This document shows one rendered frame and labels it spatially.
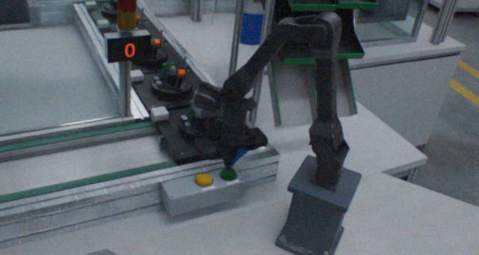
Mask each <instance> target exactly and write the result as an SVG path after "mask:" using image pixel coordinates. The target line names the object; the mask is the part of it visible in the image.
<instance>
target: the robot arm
mask: <svg viewBox="0 0 479 255"><path fill-rule="evenodd" d="M341 29H342V21H341V18H340V17H339V16H338V15H337V14H336V13H333V12H330V11H326V12H323V13H321V14H319V15H313V16H303V17H298V18H285V19H283V20H281V21H280V22H278V23H277V24H276V25H275V27H274V30H273V31H272V33H271V34H269V35H268V37H267V38H266V39H265V40H264V42H263V43H262V44H261V46H260V47H259V48H257V50H256V51H255V52H254V54H253V55H252V57H251V58H250V59H249V60H248V61H247V62H246V63H245V64H243V66H242V67H241V68H240V69H238V70H237V71H236V72H234V73H233V74H232V75H231V76H230V77H229V78H228V79H226V80H225V81H224V83H223V87H222V88H220V87H216V86H215V85H212V84H210V83H209V82H202V83H200V86H199V89H198V91H197V93H196V95H195V98H194V99H193V104H194V106H195V107H197V108H200V109H203V110H205V111H209V112H212V113H214V114H216V113H218V112H219V111H222V110H223V109H224V113H223V116H222V117H218V118H211V117H208V118H205V121H204V126H205V129H207V130H209V131H211V130H212V132H215V133H216V135H217V138H221V139H220V140H217V141H211V140H210V139H209V138H208V136H207V137H202V138H199V139H195V140H194V141H193V147H194V149H195V150H196V151H197V152H198V154H199V155H200V157H201V158H202V159H207V158H209V157H214V156H215V155H216V150H217V151H218V153H219V154H220V156H221V157H222V159H223V162H224V165H225V168H226V170H230V169H231V167H232V166H233V165H234V164H235V163H236V161H238V160H239V159H240V157H241V156H242V155H243V154H245V153H247V149H246V148H245V145H246V144H250V143H253V141H254V145H255V146H256V148H260V147H263V146H266V145H267V141H269V140H267V137H266V135H265V134H264V133H263V132H262V131H261V130H260V129H259V128H253V129H248V126H247V125H246V124H245V121H246V115H247V111H253V110H254V109H255V108H256V105H258V104H257V103H256V102H255V101H254V100H253V99H252V97H251V98H249V99H246V98H244V96H245V95H246V94H247V93H249V92H250V91H251V90H252V89H253V88H254V86H255V84H256V82H257V81H258V80H259V78H260V74H261V72H262V70H263V69H264V67H265V66H266V65H267V63H268V62H270V61H271V60H272V58H273V57H274V56H275V55H276V52H277V51H278V50H279V49H281V47H282V46H283V45H284V44H285V43H286V42H287V41H294V42H297V43H308V44H309V48H310V50H311V53H312V55H313V56H314V57H315V64H316V87H317V89H316V91H317V118H316V120H315V121H314V122H313V124H312V125H311V126H310V128H309V129H308V134H309V138H310V141H309V144H308V145H309V146H310V145H311V150H313V151H312V152H314V153H315V154H316V157H317V165H318V166H317V169H316V171H315V173H314V174H313V176H312V177H311V180H310V182H311V183H313V184H314V185H318V186H320V187H322V188H325V189H328V190H331V191H337V189H338V186H339V184H340V182H341V180H342V179H343V176H341V172H342V169H343V166H344V160H345V158H346V157H347V153H348V152H349V149H350V147H349V145H348V144H347V142H346V141H345V139H344V134H343V129H342V125H341V122H340V120H339V118H338V104H337V103H336V87H337V86H336V53H337V50H338V44H339V41H340V37H341ZM244 131H245V135H244Z"/></svg>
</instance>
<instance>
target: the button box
mask: <svg viewBox="0 0 479 255"><path fill-rule="evenodd" d="M231 168H233V170H235V171H236V176H235V178H234V179H224V178H222V176H221V172H222V170H223V168H220V170H214V171H210V172H206V173H207V174H209V175H210V176H211V177H212V182H211V184H210V185H207V186H202V185H199V184H197V176H198V175H199V174H196V175H191V176H186V177H181V178H178V179H172V180H168V181H164V182H162V183H161V201H162V203H163V205H164V207H165V209H167V212H168V214H169V215H170V216H172V215H179V214H182V213H184V212H190V211H194V210H196V209H202V208H206V207H208V206H211V205H214V204H218V203H223V202H227V201H230V200H235V199H239V198H242V197H243V193H244V188H245V180H244V178H243V177H242V175H241V174H240V172H239V171H238V170H237V169H236V168H235V167H234V166H232V167H231Z"/></svg>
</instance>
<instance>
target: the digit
mask: <svg viewBox="0 0 479 255"><path fill-rule="evenodd" d="M120 44H121V60H122V61H125V60H132V59H135V58H138V38H136V39H127V40H120Z"/></svg>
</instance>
